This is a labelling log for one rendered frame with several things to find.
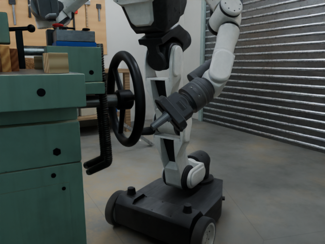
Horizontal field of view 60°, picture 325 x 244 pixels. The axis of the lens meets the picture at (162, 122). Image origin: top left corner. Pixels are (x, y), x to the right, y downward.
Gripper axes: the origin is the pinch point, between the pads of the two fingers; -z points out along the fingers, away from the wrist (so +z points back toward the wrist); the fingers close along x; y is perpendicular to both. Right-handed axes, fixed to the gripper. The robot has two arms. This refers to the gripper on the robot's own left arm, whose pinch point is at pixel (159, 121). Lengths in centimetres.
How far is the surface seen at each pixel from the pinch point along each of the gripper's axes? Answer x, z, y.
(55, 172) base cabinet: 0.3, -29.4, 16.7
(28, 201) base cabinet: -1.1, -36.8, 16.0
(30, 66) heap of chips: 41.9, -19.7, -5.0
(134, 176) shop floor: 15, -1, -158
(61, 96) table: 6.3, -20.0, 31.3
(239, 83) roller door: 42, 197, -253
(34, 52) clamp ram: 30.7, -17.6, 13.9
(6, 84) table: 11.1, -25.9, 35.1
